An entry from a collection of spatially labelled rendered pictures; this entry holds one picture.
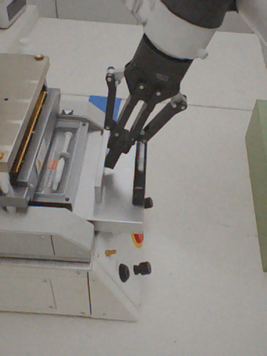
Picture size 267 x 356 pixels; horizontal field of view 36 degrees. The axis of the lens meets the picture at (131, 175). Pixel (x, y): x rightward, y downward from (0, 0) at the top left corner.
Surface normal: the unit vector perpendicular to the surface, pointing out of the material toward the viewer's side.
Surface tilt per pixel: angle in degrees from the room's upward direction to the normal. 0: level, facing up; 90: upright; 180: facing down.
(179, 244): 0
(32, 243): 90
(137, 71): 90
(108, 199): 0
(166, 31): 82
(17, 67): 0
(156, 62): 84
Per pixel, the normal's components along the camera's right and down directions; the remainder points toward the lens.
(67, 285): -0.06, 0.71
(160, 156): 0.03, -0.70
